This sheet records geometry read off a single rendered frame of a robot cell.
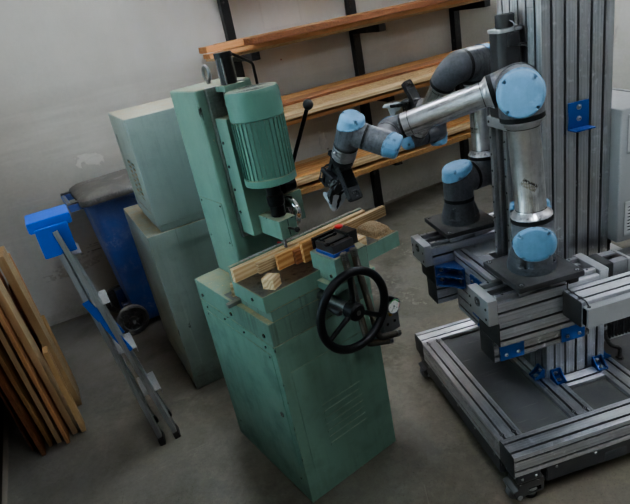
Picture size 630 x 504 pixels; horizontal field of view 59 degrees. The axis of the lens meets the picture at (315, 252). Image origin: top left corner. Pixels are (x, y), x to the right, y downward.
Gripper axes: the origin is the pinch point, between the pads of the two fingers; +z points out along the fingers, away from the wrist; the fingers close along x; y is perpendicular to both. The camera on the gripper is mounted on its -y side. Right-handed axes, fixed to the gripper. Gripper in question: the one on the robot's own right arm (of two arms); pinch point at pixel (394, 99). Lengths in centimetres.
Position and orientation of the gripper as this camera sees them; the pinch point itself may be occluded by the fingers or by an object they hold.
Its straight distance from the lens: 271.6
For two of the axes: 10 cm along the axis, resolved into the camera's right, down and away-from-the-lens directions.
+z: -4.5, -2.8, 8.5
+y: 3.0, 8.5, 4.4
